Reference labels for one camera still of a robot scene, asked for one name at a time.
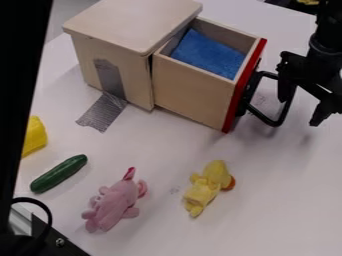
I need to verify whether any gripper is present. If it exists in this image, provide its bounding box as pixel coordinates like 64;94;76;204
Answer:
275;34;342;127

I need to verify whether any drawer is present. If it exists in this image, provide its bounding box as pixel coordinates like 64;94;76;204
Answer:
150;17;297;134

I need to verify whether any blue cloth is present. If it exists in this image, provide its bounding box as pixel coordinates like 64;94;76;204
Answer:
169;27;248;81

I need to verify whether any yellow plush duck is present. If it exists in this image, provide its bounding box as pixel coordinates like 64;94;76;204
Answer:
181;159;237;218

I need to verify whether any cabinet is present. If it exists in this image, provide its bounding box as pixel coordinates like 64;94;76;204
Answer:
61;0;205;112

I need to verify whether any grey tape strip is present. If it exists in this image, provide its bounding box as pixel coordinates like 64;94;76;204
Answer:
74;58;130;134

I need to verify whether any pink plush animal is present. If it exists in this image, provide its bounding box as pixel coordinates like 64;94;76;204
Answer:
80;166;150;234

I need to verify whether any green toy cucumber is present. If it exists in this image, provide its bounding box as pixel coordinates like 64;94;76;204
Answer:
29;153;90;194

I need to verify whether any yellow toy cheese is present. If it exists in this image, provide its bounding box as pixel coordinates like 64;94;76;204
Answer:
20;115;50;159

